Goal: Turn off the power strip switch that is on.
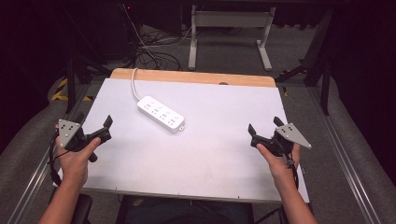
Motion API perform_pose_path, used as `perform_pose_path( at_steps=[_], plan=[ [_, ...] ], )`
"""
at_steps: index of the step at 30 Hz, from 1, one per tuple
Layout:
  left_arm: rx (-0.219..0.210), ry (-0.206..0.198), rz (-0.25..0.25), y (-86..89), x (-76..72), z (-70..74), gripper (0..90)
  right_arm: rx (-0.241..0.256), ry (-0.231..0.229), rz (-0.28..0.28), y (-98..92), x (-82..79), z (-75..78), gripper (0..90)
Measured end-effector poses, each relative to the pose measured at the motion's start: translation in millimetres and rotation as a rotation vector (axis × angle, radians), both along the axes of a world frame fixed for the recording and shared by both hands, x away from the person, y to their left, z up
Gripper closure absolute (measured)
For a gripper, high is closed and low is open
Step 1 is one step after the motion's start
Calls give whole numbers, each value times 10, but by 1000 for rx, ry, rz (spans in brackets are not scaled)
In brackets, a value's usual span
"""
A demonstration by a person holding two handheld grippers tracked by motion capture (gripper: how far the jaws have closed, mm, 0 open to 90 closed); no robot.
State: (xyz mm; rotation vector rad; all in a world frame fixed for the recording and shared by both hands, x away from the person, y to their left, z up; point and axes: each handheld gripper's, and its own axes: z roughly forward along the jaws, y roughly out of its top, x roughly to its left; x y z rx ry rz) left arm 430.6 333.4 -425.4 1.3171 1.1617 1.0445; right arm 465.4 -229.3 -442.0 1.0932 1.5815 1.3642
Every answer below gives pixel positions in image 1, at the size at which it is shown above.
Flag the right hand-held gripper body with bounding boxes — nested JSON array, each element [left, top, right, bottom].
[[249, 122, 313, 159]]

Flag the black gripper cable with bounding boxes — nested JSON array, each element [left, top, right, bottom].
[[46, 130, 70, 188], [281, 148, 301, 191]]

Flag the person's dark trousers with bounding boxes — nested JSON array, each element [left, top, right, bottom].
[[115, 195, 255, 224]]

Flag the white metal desk frame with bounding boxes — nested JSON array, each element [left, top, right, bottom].
[[188, 4, 277, 72]]

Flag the white power strip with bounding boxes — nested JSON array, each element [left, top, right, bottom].
[[136, 94, 186, 134]]

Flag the person's right hand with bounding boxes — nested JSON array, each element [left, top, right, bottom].
[[255, 142, 302, 189]]

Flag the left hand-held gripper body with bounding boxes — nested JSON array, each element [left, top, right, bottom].
[[57, 119, 112, 163]]

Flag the wooden table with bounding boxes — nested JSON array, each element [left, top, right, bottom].
[[109, 67, 277, 89]]

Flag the person's left hand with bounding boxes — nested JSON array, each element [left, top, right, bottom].
[[55, 124, 103, 189]]

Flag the white board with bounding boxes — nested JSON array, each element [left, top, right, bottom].
[[52, 77, 310, 204]]

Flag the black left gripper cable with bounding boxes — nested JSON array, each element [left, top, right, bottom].
[[46, 130, 70, 188]]

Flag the yellow black hazard tape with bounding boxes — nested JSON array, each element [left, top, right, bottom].
[[50, 77, 94, 103]]

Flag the black metal stand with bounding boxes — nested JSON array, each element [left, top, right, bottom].
[[275, 7, 334, 117]]

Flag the black tripod stand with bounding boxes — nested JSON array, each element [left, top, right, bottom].
[[64, 31, 110, 115]]

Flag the aluminium floor rail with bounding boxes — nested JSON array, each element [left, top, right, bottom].
[[306, 85, 382, 224], [7, 81, 94, 224]]

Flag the black cables on floor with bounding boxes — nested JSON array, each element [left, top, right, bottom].
[[135, 23, 244, 72]]

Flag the white power strip cable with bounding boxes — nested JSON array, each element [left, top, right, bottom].
[[130, 67, 143, 103]]

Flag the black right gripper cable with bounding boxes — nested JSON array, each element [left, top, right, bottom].
[[281, 148, 301, 191]]

